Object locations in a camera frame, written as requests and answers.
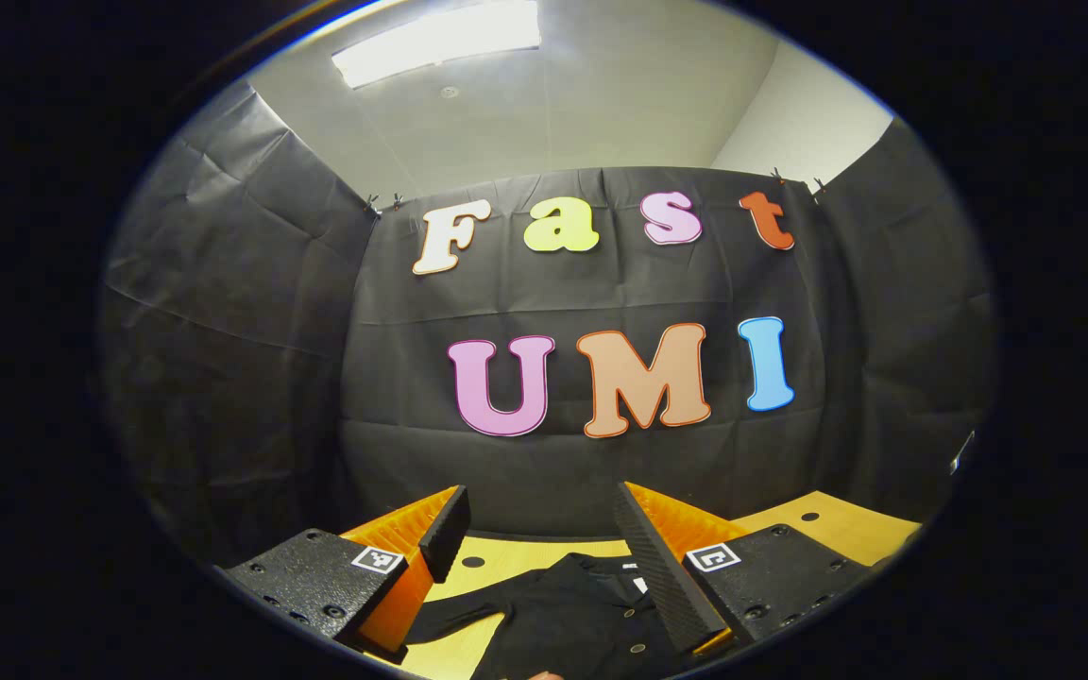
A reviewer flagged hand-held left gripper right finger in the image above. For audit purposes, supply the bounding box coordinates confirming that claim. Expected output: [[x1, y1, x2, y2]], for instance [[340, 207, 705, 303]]
[[612, 480, 876, 657]]

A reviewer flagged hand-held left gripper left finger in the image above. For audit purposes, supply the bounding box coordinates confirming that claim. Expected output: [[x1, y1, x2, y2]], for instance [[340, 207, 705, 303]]
[[223, 484, 472, 665]]

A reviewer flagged black backdrop cloth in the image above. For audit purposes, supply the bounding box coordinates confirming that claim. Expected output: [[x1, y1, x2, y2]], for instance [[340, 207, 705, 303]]
[[95, 80, 996, 568]]

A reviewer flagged ceiling light panel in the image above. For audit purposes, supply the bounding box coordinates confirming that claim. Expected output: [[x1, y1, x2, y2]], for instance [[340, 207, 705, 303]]
[[331, 0, 542, 91]]

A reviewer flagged black garment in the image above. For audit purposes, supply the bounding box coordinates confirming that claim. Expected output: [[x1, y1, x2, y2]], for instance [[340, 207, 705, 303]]
[[405, 552, 696, 680]]

